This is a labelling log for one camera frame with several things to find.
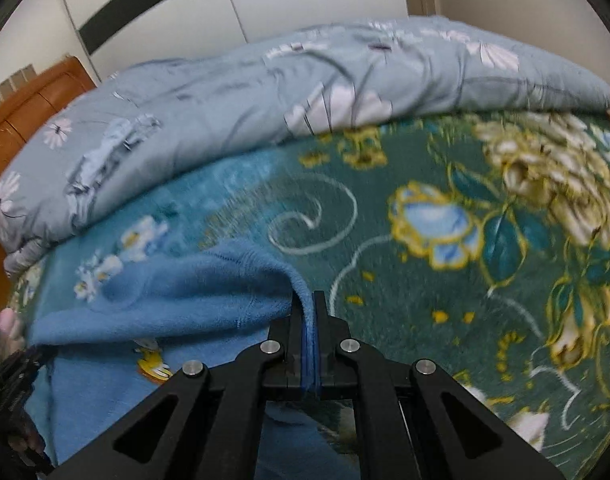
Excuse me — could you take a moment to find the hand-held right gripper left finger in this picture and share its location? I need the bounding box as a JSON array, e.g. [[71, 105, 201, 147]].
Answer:
[[45, 292, 307, 480]]

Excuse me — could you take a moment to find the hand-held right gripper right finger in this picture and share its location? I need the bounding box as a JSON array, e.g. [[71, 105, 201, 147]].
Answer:
[[311, 290, 568, 480]]

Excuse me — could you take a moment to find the blue fleece sweater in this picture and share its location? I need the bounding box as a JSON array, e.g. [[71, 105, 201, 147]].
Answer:
[[27, 237, 361, 480]]

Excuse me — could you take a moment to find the person's left hand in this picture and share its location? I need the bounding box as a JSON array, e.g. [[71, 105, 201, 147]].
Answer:
[[0, 307, 28, 358]]

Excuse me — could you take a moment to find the green floral blanket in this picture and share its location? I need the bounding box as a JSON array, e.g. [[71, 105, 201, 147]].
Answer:
[[7, 110, 610, 480]]

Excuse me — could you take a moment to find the grey-blue floral quilt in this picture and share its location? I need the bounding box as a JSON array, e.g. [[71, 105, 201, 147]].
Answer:
[[0, 15, 610, 278]]

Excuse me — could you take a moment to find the orange wooden headboard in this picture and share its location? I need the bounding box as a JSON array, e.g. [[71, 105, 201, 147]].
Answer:
[[0, 55, 98, 308]]

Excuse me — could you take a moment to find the grey ribbed object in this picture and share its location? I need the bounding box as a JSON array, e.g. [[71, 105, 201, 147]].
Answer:
[[0, 62, 36, 107]]

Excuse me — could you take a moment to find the white wardrobe with black stripe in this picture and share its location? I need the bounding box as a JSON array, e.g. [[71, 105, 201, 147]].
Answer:
[[0, 0, 411, 88]]

